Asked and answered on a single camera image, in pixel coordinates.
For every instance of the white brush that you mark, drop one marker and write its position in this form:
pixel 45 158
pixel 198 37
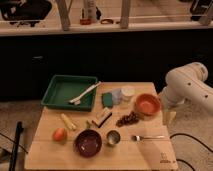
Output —
pixel 77 100

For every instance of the metal spoon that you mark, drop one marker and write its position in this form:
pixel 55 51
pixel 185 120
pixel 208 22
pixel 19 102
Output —
pixel 140 138

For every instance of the black bag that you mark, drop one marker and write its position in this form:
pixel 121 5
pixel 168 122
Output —
pixel 30 12

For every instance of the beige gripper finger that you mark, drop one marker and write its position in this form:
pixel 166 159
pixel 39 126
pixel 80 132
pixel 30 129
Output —
pixel 169 117

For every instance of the black and wood block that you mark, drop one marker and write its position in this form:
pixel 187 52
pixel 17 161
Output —
pixel 102 117

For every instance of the small metal cup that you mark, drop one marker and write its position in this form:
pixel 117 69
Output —
pixel 113 137

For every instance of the white lidded jar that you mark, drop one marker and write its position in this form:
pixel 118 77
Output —
pixel 127 93

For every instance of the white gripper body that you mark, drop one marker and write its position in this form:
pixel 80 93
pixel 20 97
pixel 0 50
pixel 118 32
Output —
pixel 167 106

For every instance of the orange bowl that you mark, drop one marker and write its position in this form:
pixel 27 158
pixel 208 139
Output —
pixel 147 104

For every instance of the yellow corn cob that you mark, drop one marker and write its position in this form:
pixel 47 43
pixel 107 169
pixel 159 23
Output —
pixel 68 122

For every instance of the green sponge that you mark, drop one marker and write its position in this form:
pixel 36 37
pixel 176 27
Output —
pixel 107 100

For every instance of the green plastic tray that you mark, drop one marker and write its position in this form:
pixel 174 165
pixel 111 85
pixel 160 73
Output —
pixel 63 88

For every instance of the purple bowl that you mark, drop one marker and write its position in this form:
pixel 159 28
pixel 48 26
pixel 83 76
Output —
pixel 87 143

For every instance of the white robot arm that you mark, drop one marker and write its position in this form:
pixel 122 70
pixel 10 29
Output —
pixel 185 82

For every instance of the clear plastic cup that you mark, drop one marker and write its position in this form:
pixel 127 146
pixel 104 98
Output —
pixel 116 96

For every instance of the dark grape bunch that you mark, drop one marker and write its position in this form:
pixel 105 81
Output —
pixel 130 119

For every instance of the black pole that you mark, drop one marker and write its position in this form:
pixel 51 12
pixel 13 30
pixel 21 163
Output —
pixel 13 158

